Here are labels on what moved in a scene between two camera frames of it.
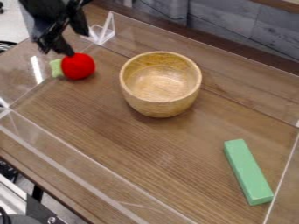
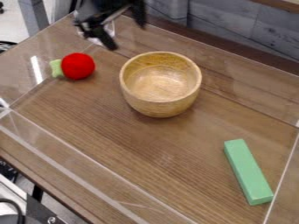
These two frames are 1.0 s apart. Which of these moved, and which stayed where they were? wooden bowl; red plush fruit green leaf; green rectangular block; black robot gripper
Moved: black robot gripper
Stayed: green rectangular block; red plush fruit green leaf; wooden bowl
